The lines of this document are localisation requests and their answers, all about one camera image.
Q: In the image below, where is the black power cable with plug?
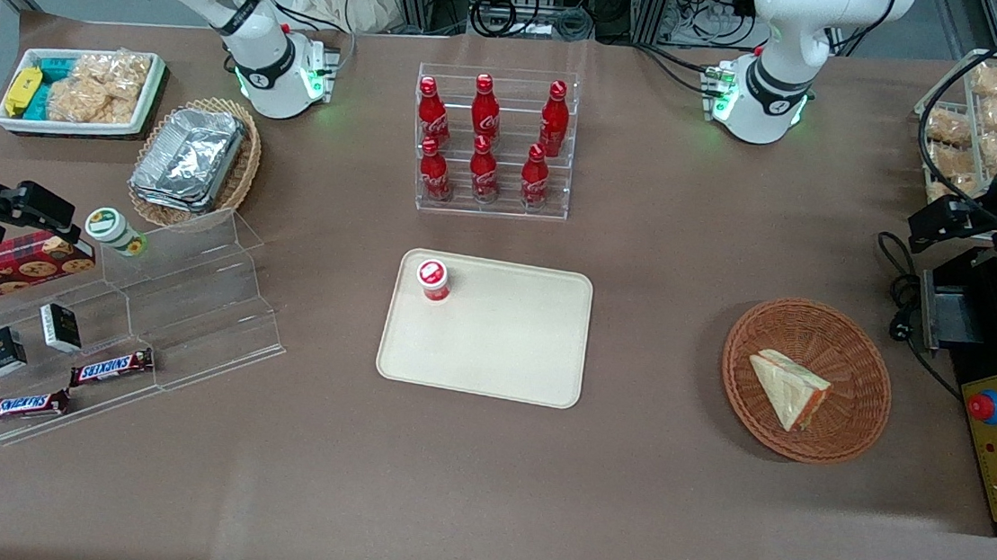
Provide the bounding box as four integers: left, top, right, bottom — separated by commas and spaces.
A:
863, 230, 977, 403

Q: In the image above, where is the red lid yogurt cup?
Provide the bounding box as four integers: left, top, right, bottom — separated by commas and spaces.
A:
414, 258, 454, 304

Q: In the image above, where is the clear acrylic bottle rack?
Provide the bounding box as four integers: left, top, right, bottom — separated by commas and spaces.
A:
406, 60, 582, 225

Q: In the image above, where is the yellow snack packet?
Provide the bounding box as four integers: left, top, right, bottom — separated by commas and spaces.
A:
4, 64, 45, 120

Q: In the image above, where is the Snickers chocolate bar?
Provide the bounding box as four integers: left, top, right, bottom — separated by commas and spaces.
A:
68, 342, 156, 395
0, 384, 72, 430

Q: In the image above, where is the round brown wicker basket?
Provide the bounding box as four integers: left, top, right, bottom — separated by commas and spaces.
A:
713, 292, 900, 470

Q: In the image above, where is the triangular sandwich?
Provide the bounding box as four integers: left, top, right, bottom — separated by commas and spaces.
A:
743, 347, 836, 436

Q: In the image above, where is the green lid yogurt cup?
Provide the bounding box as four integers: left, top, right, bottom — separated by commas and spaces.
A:
83, 206, 151, 259

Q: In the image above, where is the small black carton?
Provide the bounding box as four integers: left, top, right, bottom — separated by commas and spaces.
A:
37, 302, 86, 354
0, 325, 31, 381

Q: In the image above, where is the white wire basket rack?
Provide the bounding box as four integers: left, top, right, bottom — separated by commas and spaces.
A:
907, 45, 997, 213

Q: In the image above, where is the clear acrylic step shelf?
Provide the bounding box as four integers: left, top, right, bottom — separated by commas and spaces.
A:
0, 190, 298, 471

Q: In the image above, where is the red cola bottle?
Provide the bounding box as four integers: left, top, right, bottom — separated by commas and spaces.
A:
416, 137, 458, 203
414, 76, 456, 150
519, 142, 554, 210
538, 79, 573, 158
467, 134, 503, 204
469, 73, 504, 141

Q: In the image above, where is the white rectangular snack tray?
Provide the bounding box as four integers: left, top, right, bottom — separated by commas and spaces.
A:
0, 40, 168, 147

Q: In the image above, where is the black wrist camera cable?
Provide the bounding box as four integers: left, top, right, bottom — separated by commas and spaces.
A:
909, 6, 997, 226

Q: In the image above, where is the black coiled cable bundle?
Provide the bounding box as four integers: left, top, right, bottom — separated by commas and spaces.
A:
468, 0, 544, 42

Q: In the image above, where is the teal snack packet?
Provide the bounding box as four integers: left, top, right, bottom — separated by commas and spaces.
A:
24, 81, 56, 123
36, 55, 78, 87

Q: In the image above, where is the red tartan cookie box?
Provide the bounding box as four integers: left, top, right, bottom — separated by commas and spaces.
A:
0, 227, 99, 323

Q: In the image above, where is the clear bag of rice crackers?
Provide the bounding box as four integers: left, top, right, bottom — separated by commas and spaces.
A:
71, 49, 155, 103
44, 75, 138, 129

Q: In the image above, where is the beige plastic tray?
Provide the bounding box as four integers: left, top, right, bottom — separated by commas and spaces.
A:
373, 246, 597, 411

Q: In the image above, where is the black machine with yellow panel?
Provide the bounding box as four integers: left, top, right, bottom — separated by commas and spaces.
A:
899, 241, 997, 538

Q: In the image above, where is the oval wicker basket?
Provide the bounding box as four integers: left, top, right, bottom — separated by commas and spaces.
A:
124, 91, 267, 237

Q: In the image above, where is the stack of foil containers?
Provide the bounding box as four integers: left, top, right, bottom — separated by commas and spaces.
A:
128, 102, 250, 218

